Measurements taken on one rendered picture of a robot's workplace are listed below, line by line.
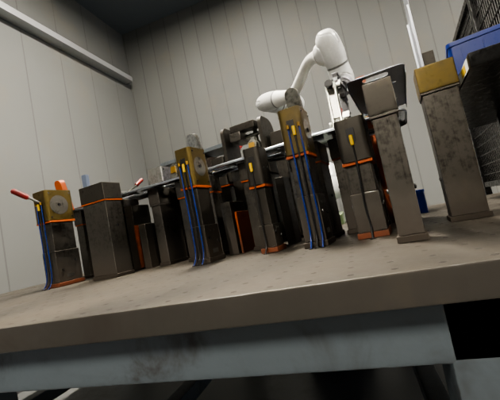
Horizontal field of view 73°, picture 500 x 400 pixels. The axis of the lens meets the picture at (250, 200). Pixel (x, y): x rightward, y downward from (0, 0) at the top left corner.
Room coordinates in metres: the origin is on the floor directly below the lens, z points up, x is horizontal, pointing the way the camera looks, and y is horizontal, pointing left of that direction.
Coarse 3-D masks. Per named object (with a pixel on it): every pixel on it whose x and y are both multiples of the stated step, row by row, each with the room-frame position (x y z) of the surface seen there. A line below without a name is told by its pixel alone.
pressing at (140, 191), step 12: (324, 132) 0.90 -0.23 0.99; (372, 132) 1.06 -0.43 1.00; (276, 144) 0.97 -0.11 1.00; (324, 144) 1.13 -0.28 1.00; (276, 156) 1.16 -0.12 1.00; (216, 168) 1.16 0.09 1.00; (228, 168) 1.19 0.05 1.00; (168, 180) 1.16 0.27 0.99; (132, 192) 1.24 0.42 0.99; (144, 192) 1.34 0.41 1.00
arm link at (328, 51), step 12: (324, 36) 1.44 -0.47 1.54; (336, 36) 1.45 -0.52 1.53; (324, 48) 1.46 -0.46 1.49; (336, 48) 1.45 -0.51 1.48; (312, 60) 1.57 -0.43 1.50; (324, 60) 1.50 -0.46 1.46; (336, 60) 1.48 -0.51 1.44; (300, 72) 1.67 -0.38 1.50; (300, 84) 1.73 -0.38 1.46; (276, 96) 1.88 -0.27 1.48
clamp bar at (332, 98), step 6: (330, 84) 1.12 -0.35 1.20; (330, 90) 1.15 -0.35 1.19; (336, 90) 1.14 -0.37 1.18; (330, 96) 1.15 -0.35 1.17; (336, 96) 1.13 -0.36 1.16; (330, 102) 1.15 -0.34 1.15; (336, 102) 1.14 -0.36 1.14; (330, 108) 1.14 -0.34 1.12; (336, 108) 1.14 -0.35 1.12; (330, 114) 1.14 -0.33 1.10; (336, 114) 1.14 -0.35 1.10
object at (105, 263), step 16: (80, 192) 1.18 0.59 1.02; (96, 192) 1.15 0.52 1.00; (112, 192) 1.17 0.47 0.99; (96, 208) 1.16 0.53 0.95; (112, 208) 1.17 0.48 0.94; (96, 224) 1.17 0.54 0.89; (112, 224) 1.16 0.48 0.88; (96, 240) 1.17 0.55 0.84; (112, 240) 1.15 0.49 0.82; (96, 256) 1.18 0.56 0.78; (112, 256) 1.15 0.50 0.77; (128, 256) 1.20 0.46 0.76; (96, 272) 1.18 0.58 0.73; (112, 272) 1.15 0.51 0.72; (128, 272) 1.18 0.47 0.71
